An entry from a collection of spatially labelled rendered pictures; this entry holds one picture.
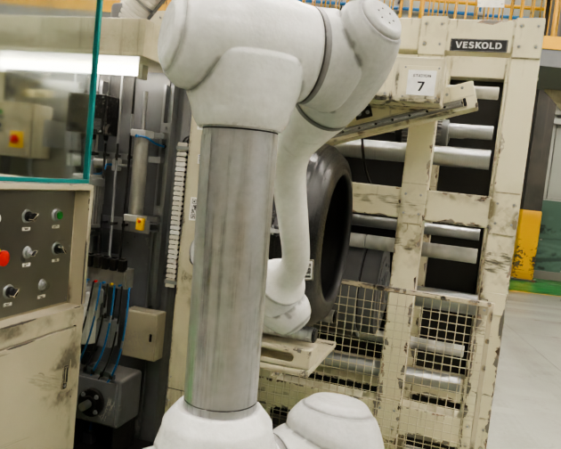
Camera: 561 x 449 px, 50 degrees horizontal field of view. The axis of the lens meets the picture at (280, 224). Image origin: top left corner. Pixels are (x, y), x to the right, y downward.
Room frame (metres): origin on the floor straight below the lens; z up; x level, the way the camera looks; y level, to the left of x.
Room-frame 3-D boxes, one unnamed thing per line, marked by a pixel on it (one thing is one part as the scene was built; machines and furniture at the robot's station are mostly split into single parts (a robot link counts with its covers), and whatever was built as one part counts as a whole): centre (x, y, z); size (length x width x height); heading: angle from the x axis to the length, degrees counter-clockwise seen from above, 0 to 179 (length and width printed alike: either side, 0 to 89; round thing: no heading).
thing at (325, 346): (1.91, -0.01, 0.80); 0.37 x 0.36 x 0.02; 162
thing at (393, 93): (2.15, -0.22, 1.71); 0.61 x 0.25 x 0.15; 72
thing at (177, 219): (1.96, 0.33, 1.19); 0.05 x 0.04 x 0.48; 162
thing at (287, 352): (1.77, 0.03, 0.84); 0.36 x 0.09 x 0.06; 72
